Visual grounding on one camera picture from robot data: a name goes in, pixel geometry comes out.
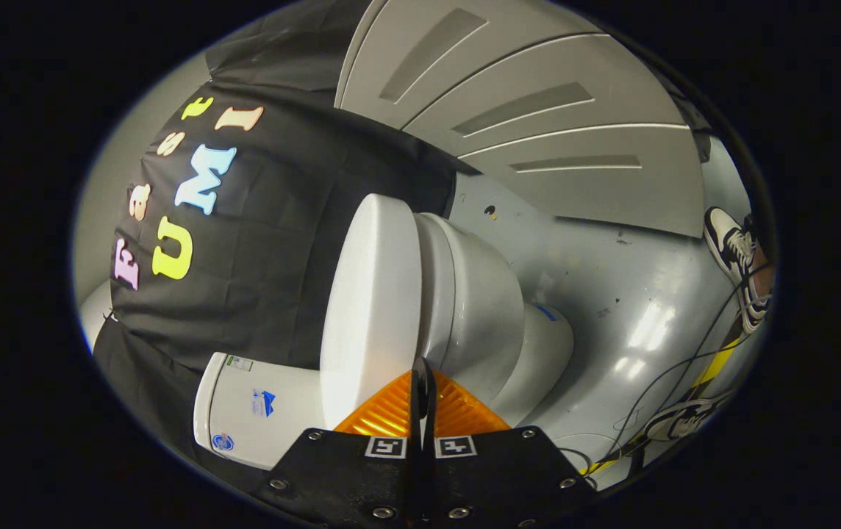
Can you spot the person's black white sneaker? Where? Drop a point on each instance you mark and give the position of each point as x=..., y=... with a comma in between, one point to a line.
x=681, y=419
x=733, y=250

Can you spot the grey drawer cabinet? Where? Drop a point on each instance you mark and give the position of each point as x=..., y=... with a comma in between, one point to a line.
x=538, y=110

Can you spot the white toilet bowl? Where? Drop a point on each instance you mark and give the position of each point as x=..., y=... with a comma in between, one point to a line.
x=479, y=308

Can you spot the black backdrop cloth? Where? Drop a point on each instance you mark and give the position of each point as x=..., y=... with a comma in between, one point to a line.
x=273, y=220

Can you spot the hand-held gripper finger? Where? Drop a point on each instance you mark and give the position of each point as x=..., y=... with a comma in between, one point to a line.
x=433, y=389
x=416, y=400

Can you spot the yellow black floor tape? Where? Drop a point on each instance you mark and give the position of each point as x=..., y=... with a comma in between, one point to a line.
x=714, y=364

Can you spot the white toilet lid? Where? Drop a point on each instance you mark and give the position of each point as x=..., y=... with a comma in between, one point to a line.
x=369, y=308

